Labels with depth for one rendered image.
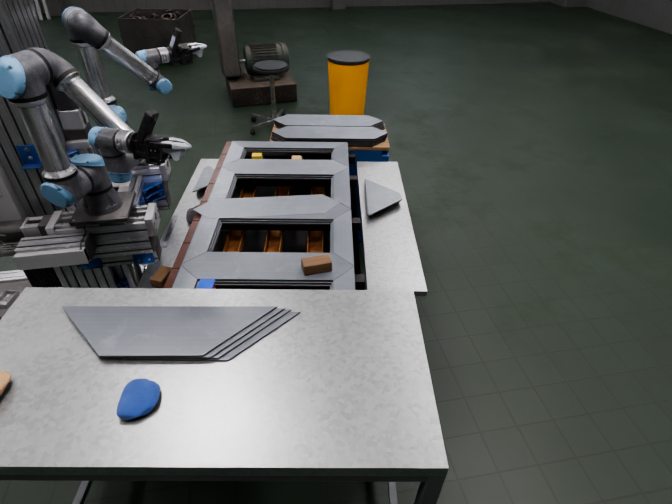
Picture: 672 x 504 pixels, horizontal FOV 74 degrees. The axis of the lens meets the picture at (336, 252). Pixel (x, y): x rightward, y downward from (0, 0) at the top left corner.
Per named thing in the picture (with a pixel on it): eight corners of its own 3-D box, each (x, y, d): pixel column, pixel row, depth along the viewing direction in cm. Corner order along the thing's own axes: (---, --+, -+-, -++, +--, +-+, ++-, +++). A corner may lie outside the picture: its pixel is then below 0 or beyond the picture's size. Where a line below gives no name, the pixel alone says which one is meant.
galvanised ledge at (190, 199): (231, 163, 305) (230, 159, 303) (179, 297, 204) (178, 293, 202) (201, 162, 305) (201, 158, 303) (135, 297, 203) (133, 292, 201)
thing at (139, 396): (126, 383, 121) (123, 376, 120) (164, 379, 122) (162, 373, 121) (115, 424, 112) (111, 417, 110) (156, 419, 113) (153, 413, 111)
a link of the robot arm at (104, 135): (106, 144, 158) (98, 121, 153) (133, 148, 156) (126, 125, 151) (90, 154, 152) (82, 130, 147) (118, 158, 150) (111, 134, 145)
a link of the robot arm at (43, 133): (98, 194, 179) (45, 49, 145) (72, 214, 168) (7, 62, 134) (73, 189, 182) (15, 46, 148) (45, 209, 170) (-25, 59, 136)
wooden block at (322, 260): (328, 262, 194) (328, 253, 191) (332, 271, 190) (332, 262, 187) (301, 267, 192) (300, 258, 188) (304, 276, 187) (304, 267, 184)
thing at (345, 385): (412, 298, 154) (413, 290, 151) (445, 476, 107) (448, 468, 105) (30, 295, 153) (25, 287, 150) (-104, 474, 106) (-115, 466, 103)
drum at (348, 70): (361, 112, 548) (364, 49, 503) (370, 127, 513) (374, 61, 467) (324, 114, 541) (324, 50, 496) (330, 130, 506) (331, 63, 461)
